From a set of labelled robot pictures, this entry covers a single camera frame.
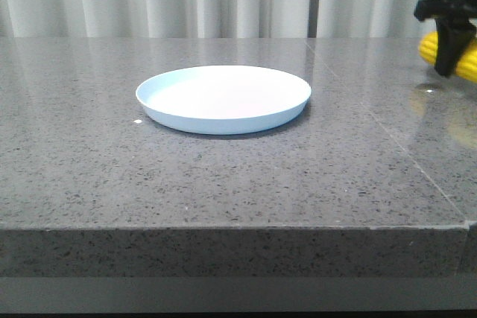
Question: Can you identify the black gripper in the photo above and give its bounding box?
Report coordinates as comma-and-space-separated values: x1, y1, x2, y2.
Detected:
414, 0, 476, 77

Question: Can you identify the yellow corn cob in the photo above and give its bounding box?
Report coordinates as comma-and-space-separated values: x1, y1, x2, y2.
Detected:
418, 31, 477, 83

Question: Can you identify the light blue round plate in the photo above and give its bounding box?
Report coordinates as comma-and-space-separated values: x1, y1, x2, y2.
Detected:
136, 66, 312, 135

